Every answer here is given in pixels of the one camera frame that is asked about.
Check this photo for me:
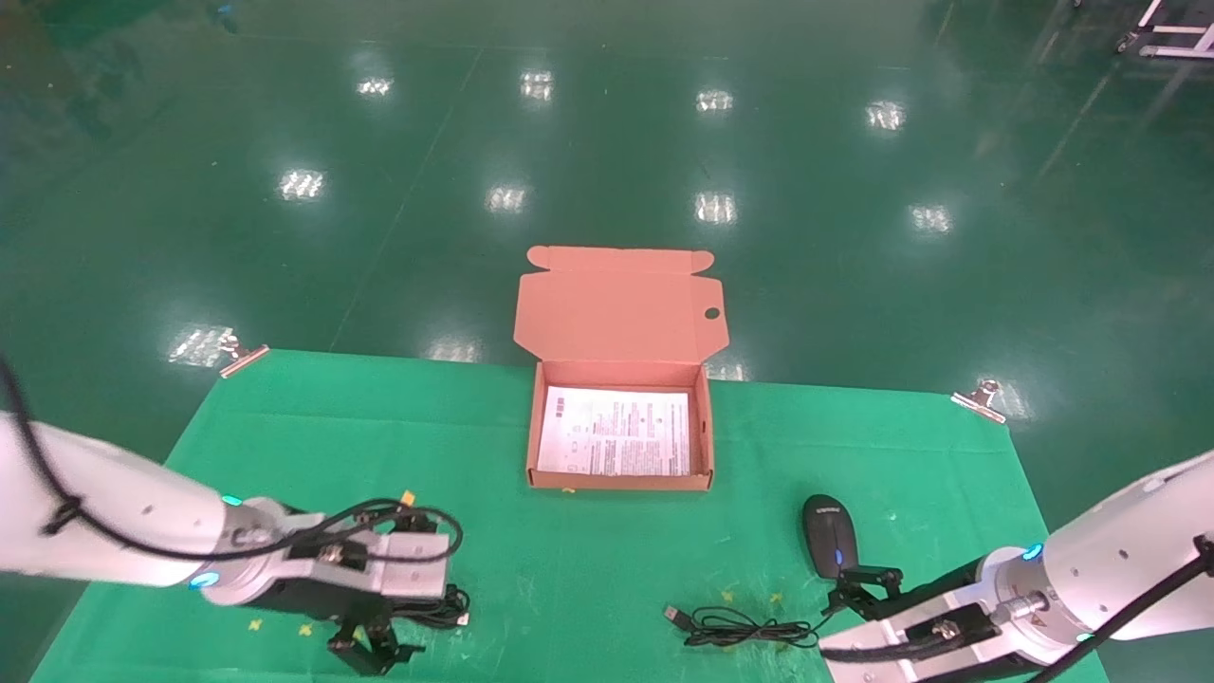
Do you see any green table cloth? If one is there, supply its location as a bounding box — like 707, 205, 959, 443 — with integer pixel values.
28, 348, 1111, 683

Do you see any white metal frame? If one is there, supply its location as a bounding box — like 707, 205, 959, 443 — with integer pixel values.
1117, 0, 1214, 61

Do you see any metal binder clip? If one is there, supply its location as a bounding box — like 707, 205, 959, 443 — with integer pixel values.
217, 331, 270, 379
949, 378, 1007, 424

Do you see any brown cardboard box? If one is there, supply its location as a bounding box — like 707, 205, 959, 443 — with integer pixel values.
513, 246, 729, 492

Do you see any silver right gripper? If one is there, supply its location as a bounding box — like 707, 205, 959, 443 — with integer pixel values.
819, 554, 1044, 683

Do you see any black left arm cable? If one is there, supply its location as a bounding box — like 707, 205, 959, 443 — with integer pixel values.
0, 353, 465, 566

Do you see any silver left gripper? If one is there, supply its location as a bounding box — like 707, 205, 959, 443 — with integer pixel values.
220, 498, 452, 677

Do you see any black data cable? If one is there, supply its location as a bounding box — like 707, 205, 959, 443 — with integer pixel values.
391, 582, 472, 631

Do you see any black wired computer mouse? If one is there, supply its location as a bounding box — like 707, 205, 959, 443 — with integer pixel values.
663, 493, 860, 652

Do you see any white printed instruction sheet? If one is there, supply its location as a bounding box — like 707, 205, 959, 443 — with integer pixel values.
536, 385, 692, 478

